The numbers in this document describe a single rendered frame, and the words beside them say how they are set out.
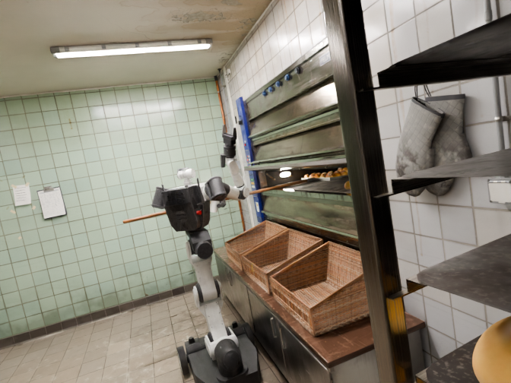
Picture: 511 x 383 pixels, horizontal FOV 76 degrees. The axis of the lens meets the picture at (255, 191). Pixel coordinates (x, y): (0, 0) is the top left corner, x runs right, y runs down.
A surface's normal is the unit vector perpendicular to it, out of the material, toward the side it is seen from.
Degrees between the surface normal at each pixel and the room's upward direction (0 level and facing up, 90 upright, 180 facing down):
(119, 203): 90
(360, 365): 90
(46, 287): 90
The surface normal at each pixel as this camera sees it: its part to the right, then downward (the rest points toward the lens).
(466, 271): -0.18, -0.98
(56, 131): 0.33, 0.04
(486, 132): -0.93, 0.20
